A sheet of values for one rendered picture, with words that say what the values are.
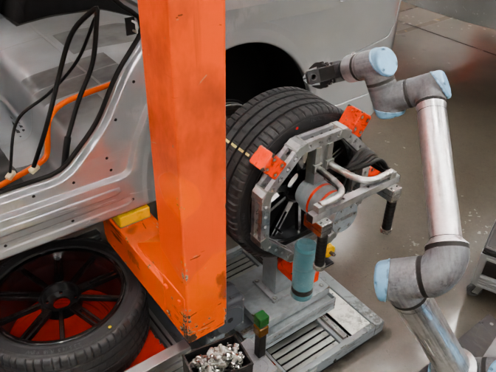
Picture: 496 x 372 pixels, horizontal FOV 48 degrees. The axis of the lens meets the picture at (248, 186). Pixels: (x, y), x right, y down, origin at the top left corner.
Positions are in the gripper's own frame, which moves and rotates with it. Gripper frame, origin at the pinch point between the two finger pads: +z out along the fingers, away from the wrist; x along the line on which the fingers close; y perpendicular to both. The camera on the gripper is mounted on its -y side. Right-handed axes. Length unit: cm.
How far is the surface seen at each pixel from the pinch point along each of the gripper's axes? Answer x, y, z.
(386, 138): -55, 184, 133
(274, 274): -81, -1, 44
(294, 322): -104, 2, 40
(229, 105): -4.4, -2.5, 47.4
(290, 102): -7.4, -3.4, 6.2
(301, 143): -21.1, -12.2, -6.1
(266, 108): -7.4, -11.9, 9.5
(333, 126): -18.8, 5.9, -4.0
